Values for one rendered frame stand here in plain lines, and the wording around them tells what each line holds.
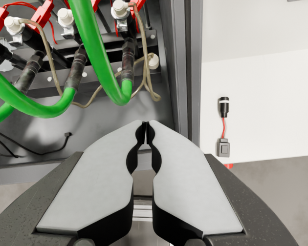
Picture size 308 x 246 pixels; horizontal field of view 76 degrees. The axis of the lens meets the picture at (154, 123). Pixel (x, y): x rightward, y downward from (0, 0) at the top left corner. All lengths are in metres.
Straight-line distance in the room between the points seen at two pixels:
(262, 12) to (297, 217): 1.49
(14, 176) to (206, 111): 0.47
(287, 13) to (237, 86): 0.14
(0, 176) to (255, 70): 0.63
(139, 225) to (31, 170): 0.88
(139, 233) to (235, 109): 1.04
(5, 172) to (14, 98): 0.41
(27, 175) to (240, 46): 0.54
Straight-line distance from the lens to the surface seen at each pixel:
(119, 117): 0.59
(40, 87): 0.52
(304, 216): 1.75
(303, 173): 1.69
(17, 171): 0.58
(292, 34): 0.48
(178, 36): 0.30
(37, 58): 0.39
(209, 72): 0.45
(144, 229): 1.31
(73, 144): 0.63
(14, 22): 0.38
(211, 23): 0.37
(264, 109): 0.47
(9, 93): 0.20
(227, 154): 0.42
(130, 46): 0.34
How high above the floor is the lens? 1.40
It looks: 85 degrees down
